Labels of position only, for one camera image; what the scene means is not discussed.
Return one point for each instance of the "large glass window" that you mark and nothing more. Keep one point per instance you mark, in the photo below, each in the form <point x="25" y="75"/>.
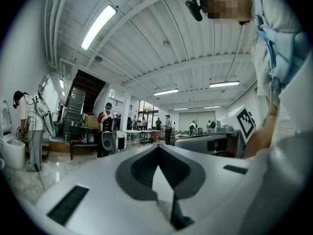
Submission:
<point x="146" y="110"/>

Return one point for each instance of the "person's head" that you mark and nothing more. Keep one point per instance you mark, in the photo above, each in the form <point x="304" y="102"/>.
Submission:
<point x="227" y="1"/>

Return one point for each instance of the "round smoke detector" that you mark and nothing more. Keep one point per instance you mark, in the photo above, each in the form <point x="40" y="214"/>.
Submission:
<point x="166" y="43"/>

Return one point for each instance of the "round ceiling speaker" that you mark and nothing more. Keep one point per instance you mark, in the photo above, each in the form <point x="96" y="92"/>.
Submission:
<point x="98" y="59"/>

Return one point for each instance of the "white roller shutter door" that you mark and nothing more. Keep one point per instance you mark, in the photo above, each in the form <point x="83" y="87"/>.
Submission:
<point x="185" y="120"/>

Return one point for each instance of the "person's grey striped shirt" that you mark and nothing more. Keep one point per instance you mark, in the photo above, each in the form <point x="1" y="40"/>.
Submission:
<point x="276" y="6"/>

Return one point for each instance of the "small cardboard box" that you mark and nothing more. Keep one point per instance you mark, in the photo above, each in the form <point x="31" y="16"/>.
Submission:
<point x="91" y="122"/>

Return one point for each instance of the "white work table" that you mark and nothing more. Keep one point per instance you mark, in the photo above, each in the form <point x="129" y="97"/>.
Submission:
<point x="133" y="131"/>

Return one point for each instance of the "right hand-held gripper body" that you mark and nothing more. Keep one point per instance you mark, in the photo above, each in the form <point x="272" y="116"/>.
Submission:
<point x="228" y="119"/>

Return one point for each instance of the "white toilet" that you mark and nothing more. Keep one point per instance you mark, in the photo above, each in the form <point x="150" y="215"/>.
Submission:
<point x="12" y="153"/>

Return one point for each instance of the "long ceiling light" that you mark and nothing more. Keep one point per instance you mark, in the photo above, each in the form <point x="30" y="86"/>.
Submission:
<point x="180" y="108"/>
<point x="99" y="27"/>
<point x="165" y="92"/>
<point x="61" y="83"/>
<point x="212" y="106"/>
<point x="224" y="84"/>

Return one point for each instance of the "person's right forearm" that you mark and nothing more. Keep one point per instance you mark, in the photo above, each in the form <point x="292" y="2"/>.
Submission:
<point x="260" y="136"/>

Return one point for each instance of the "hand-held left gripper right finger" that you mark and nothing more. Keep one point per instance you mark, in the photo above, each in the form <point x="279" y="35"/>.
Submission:
<point x="220" y="192"/>

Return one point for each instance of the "dark wooden table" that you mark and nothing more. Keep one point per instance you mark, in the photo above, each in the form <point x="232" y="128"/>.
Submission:
<point x="80" y="130"/>

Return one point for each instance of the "corrugated metal panel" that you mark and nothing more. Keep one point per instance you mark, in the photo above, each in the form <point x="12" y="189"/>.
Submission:
<point x="74" y="111"/>

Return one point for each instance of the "light blue chest harness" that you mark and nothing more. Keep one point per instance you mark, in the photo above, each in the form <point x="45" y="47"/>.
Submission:
<point x="281" y="48"/>

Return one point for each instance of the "dark wooden staircase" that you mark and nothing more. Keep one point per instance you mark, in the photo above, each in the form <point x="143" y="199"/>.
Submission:
<point x="88" y="84"/>

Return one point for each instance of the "black head camera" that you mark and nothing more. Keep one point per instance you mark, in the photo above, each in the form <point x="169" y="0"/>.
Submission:
<point x="194" y="10"/>

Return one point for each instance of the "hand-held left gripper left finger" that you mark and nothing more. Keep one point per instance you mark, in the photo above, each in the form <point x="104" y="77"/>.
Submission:
<point x="97" y="204"/>

